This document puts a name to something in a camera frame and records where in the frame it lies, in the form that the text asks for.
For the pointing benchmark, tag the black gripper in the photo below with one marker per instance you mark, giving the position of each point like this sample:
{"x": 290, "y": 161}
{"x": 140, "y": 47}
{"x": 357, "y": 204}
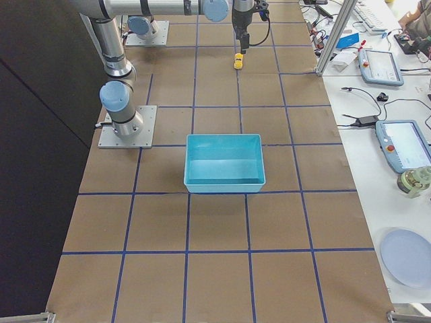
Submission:
{"x": 240, "y": 19}

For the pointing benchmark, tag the yellow beetle toy car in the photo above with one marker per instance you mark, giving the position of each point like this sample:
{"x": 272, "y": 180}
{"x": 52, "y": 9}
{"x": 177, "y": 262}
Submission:
{"x": 238, "y": 61}

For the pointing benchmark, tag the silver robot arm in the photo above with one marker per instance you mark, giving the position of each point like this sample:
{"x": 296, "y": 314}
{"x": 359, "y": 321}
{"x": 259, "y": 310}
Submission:
{"x": 143, "y": 26}
{"x": 115, "y": 96}

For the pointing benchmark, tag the blue cardboard box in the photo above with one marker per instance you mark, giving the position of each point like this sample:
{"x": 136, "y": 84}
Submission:
{"x": 347, "y": 41}

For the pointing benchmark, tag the light blue plastic bin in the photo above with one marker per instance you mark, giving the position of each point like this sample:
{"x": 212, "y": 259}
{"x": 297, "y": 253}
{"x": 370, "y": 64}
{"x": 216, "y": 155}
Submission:
{"x": 224, "y": 163}

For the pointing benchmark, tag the far teach pendant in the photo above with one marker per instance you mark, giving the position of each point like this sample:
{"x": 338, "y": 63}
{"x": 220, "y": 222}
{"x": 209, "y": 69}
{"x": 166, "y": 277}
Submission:
{"x": 379, "y": 67}

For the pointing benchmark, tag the teach pendant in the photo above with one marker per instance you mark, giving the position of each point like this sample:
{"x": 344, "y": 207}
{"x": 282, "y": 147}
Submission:
{"x": 402, "y": 144}
{"x": 379, "y": 67}

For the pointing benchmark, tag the black power adapter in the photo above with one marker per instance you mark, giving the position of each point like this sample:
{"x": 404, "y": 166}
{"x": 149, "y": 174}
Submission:
{"x": 365, "y": 121}

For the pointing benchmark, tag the near teach pendant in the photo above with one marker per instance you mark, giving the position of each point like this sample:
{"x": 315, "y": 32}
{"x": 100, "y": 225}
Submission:
{"x": 402, "y": 144}

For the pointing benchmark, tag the glass jar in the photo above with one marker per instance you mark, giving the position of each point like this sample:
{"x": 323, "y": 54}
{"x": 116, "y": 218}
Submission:
{"x": 413, "y": 182}

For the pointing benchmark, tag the brown paper table mat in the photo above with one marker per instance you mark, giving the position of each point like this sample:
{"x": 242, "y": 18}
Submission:
{"x": 244, "y": 209}

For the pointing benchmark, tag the lilac plate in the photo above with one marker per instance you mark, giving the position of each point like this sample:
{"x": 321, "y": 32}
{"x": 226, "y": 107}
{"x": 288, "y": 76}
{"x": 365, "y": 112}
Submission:
{"x": 406, "y": 255}

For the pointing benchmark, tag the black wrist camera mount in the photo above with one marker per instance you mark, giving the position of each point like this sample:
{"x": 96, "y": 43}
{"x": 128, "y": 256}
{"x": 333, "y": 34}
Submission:
{"x": 262, "y": 8}

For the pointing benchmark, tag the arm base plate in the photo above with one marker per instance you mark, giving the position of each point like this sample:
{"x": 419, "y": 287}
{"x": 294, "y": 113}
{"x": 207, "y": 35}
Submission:
{"x": 160, "y": 39}
{"x": 138, "y": 132}

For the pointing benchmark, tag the aluminium frame post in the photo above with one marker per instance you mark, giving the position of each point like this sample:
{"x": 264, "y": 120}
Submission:
{"x": 336, "y": 32}

